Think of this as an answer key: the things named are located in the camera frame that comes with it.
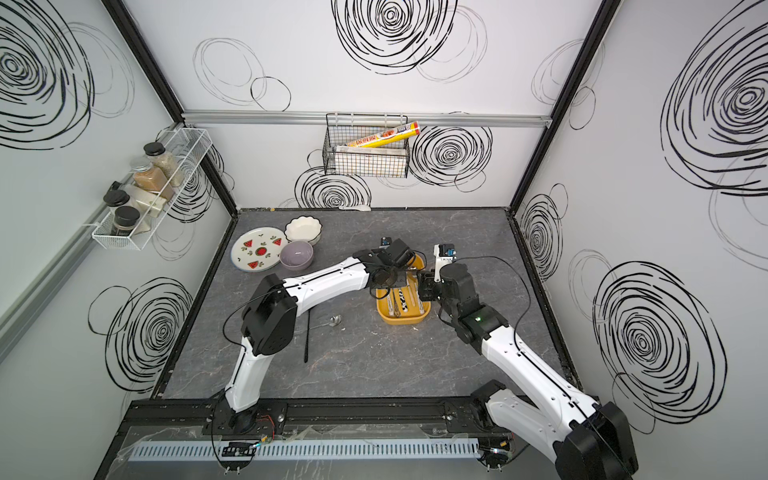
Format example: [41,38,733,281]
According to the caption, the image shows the checkered handle spoon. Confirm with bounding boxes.
[392,287,422,318]

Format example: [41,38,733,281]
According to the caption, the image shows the silver spoon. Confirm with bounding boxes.
[314,315,342,329]

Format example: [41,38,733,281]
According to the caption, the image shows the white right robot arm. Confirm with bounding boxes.
[419,262,639,479]

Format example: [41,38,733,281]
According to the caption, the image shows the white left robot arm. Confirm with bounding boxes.
[224,239,416,413]

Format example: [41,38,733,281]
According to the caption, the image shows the yellow storage box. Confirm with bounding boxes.
[374,252,431,325]

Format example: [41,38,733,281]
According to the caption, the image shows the black ladle spoon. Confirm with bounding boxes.
[303,308,312,364]

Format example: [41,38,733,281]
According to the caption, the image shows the yellow foil wrap box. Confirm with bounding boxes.
[346,122,421,148]

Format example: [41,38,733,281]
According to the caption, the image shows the white scalloped bowl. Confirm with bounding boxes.
[285,216,322,245]

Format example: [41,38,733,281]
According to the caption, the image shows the purple bowl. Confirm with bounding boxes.
[280,241,314,271]

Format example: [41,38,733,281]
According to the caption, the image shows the watermelon pattern plate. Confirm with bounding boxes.
[230,227,289,273]

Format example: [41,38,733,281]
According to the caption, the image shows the spice jar brown contents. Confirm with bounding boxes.
[130,157,168,196]

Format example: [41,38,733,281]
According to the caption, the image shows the spice jar black lid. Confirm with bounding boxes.
[111,205,141,237]
[103,189,143,218]
[143,141,179,185]

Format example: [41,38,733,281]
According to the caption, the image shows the spice jar black lid nearest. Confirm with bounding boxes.
[111,205,141,237]

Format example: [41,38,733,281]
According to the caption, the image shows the spice jar black lid front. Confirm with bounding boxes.
[103,189,143,218]

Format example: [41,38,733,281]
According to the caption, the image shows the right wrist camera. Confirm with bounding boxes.
[433,243,457,282]

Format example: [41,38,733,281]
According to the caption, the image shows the black wire basket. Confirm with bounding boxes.
[322,112,411,178]

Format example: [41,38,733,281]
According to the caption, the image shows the white cable duct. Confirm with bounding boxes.
[128,438,481,462]

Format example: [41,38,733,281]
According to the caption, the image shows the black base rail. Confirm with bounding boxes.
[121,395,522,439]

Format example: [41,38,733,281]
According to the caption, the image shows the clear wall shelf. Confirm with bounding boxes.
[91,128,214,251]

